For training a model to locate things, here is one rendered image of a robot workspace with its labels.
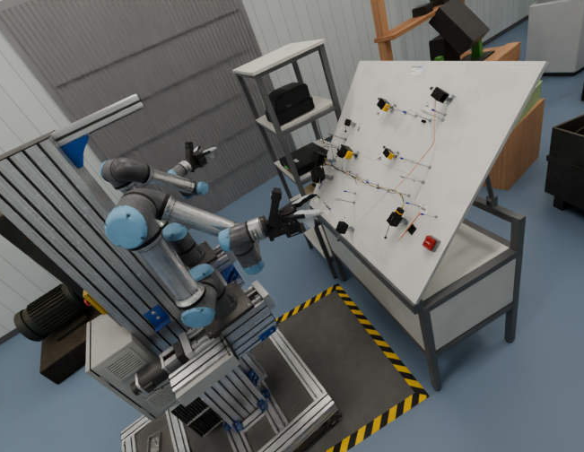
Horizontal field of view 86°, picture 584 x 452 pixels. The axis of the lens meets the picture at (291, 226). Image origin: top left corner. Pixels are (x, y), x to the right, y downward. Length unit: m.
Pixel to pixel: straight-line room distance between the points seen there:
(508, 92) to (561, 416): 1.64
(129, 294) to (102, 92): 3.30
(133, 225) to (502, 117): 1.33
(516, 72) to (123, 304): 1.76
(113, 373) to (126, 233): 0.78
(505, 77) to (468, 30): 2.62
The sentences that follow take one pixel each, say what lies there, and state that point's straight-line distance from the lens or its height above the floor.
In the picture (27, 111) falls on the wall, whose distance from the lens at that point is 4.58.
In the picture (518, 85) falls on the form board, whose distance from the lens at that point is 1.48.
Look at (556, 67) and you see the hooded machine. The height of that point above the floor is 0.13.
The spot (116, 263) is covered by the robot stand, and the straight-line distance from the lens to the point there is 1.41.
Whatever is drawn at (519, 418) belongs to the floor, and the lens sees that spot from 2.29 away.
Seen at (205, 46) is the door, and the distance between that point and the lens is 4.70.
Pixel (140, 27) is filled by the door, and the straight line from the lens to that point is 4.56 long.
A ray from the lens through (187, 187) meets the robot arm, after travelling 1.79.
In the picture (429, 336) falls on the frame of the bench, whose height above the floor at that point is 0.58.
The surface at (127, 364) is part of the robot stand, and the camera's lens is 1.63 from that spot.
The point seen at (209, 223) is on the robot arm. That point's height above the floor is 1.59.
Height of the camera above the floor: 2.10
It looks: 33 degrees down
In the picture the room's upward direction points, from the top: 24 degrees counter-clockwise
